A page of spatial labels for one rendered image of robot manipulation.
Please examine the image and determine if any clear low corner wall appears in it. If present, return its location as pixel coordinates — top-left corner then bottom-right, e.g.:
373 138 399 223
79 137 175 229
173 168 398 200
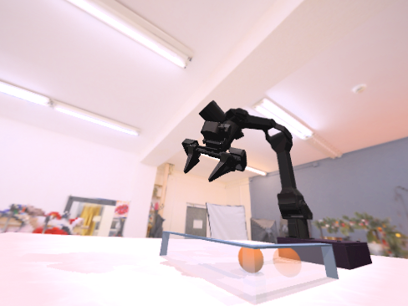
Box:
160 232 338 304

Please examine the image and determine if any clear pale blue l-shaped low wall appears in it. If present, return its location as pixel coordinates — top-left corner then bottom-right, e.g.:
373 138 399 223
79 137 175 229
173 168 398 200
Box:
162 231 334 253

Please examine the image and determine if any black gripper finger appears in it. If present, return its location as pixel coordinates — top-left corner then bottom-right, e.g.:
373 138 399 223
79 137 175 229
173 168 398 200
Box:
208 152 236 182
184 145 199 174

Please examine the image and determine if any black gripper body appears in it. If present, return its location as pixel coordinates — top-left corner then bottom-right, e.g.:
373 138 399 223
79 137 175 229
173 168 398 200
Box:
182 134 247 171

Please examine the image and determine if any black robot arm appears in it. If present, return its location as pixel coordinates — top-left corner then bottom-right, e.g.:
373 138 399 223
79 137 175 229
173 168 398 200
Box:
199 100 314 240

